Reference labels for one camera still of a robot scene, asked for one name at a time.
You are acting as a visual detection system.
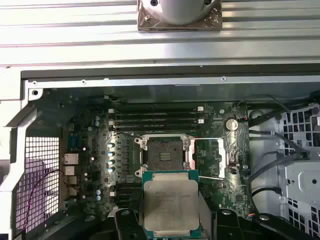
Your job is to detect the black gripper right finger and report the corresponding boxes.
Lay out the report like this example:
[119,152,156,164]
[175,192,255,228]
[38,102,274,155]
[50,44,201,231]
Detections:
[199,193,311,240]

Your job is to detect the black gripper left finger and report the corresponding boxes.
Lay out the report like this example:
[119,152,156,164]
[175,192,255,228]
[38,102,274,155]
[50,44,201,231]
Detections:
[98,187,144,240]

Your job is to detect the silver green CPU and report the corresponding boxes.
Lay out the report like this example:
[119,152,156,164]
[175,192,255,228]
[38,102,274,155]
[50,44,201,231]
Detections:
[141,170,201,239]

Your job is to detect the metal socket cover frame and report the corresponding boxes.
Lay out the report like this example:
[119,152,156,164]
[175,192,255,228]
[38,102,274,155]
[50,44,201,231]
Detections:
[186,136,228,180]

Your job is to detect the thin wire locking lever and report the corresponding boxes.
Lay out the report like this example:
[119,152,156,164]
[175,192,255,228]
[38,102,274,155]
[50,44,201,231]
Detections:
[113,131,138,141]

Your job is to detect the black RAM slot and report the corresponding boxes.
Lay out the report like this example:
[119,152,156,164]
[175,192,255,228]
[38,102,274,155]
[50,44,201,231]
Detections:
[115,183,143,189]
[108,118,205,125]
[109,189,132,198]
[108,106,205,113]
[112,112,205,119]
[112,124,201,132]

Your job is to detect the CPU socket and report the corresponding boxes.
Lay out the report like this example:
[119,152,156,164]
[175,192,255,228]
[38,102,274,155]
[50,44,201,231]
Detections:
[134,134,196,176]

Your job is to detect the green motherboard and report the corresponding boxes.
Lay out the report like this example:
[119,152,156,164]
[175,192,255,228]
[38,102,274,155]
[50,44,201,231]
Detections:
[59,99,253,226]

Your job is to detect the silver rear port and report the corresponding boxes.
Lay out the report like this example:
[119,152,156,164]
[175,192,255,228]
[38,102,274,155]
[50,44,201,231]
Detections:
[63,165,78,176]
[63,152,80,165]

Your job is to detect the perforated metal drive cage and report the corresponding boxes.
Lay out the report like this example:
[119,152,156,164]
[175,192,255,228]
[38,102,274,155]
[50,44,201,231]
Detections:
[274,98,320,240]

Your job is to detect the blue rear port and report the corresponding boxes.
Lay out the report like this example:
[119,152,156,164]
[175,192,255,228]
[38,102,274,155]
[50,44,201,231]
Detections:
[68,134,83,152]

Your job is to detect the round silver coin battery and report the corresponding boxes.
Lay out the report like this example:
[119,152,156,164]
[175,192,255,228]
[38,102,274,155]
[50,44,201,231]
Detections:
[225,117,239,131]

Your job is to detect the black silver PC case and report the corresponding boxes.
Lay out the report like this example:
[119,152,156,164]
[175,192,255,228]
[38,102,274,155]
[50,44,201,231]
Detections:
[0,62,320,240]

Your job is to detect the thick black cable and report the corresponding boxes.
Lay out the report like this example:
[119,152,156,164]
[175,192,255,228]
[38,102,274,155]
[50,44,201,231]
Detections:
[250,186,283,210]

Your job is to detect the square brown base plate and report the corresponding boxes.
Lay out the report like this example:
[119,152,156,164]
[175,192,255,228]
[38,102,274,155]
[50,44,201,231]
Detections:
[136,0,223,33]

